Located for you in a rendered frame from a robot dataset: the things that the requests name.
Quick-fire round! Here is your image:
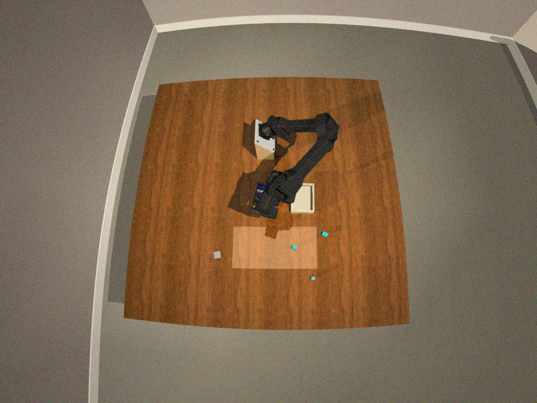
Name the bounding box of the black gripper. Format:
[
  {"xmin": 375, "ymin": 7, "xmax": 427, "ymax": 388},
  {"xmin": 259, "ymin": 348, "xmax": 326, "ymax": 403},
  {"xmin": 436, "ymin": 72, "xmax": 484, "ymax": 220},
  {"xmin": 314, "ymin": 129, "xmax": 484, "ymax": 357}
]
[{"xmin": 260, "ymin": 170, "xmax": 279, "ymax": 219}]

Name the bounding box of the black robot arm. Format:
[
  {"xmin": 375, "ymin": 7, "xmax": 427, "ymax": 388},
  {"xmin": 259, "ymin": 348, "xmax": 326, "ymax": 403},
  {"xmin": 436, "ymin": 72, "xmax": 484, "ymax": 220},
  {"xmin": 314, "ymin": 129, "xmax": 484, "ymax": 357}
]
[{"xmin": 255, "ymin": 113, "xmax": 339, "ymax": 215}]

